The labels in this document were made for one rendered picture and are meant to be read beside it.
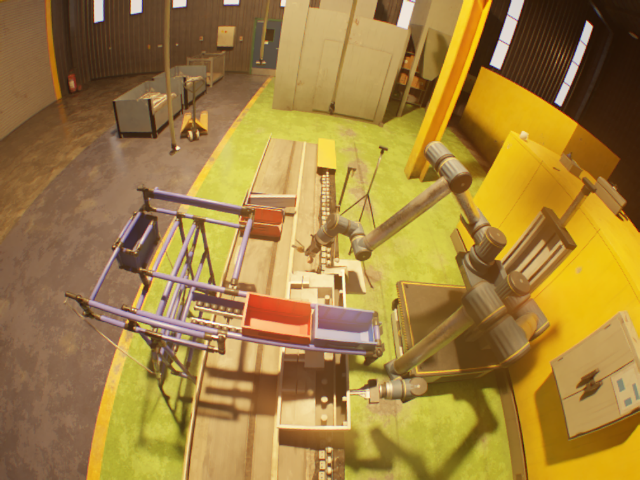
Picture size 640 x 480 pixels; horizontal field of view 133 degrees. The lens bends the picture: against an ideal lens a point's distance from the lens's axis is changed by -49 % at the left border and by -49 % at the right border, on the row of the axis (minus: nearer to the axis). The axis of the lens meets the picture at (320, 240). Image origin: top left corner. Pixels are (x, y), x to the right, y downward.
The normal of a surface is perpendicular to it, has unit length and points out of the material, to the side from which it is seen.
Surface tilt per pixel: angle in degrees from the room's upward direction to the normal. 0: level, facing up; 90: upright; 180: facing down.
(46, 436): 0
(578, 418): 90
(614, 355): 90
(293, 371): 10
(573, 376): 90
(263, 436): 0
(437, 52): 112
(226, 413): 0
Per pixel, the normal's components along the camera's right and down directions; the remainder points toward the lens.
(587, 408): -0.99, -0.13
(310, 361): 0.00, -0.70
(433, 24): -0.01, 0.72
